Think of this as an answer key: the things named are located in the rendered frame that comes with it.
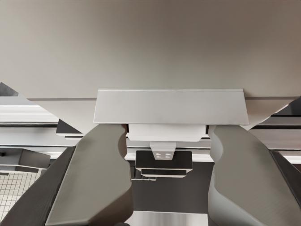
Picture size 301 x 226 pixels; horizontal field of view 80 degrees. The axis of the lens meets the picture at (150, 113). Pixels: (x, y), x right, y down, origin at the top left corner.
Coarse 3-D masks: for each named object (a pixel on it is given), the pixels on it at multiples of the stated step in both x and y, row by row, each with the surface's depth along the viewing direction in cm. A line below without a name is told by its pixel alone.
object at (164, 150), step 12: (156, 144) 24; (168, 144) 24; (144, 156) 38; (156, 156) 34; (168, 156) 33; (180, 156) 38; (144, 168) 38; (156, 168) 37; (168, 168) 37; (180, 168) 37; (192, 168) 37
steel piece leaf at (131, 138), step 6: (132, 138) 22; (138, 138) 22; (144, 138) 22; (150, 138) 22; (156, 138) 21; (162, 138) 21; (168, 138) 21; (174, 138) 21; (180, 138) 21; (186, 138) 21; (192, 138) 21; (198, 138) 21
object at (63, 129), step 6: (60, 120) 22; (60, 126) 22; (66, 126) 22; (60, 132) 22; (66, 132) 22; (72, 132) 22; (78, 132) 22; (66, 138) 24; (72, 138) 24; (78, 138) 24; (126, 138) 23; (204, 138) 22
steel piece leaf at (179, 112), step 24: (120, 96) 11; (144, 96) 11; (168, 96) 10; (192, 96) 10; (216, 96) 10; (240, 96) 10; (96, 120) 10; (120, 120) 10; (144, 120) 10; (168, 120) 10; (192, 120) 10; (216, 120) 10; (240, 120) 10
